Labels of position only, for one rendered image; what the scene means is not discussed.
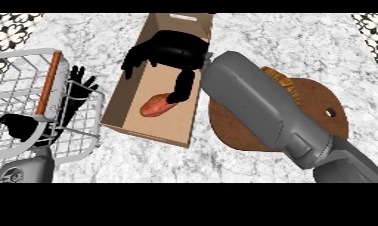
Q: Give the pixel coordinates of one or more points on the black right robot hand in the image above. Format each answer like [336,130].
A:
[177,48]

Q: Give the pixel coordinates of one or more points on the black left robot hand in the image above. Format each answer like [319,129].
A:
[73,98]

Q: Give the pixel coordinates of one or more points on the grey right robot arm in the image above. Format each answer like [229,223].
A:
[255,103]

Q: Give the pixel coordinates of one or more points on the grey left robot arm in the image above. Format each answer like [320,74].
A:
[29,170]

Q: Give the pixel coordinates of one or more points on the orange sweet potato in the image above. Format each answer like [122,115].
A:
[152,108]

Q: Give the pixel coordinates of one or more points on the brown cardboard box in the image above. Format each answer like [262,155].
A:
[162,125]

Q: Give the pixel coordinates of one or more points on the round brown cutting board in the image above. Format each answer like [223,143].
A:
[311,95]

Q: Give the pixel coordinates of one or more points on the golden brown ridged food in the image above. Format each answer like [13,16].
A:
[280,79]

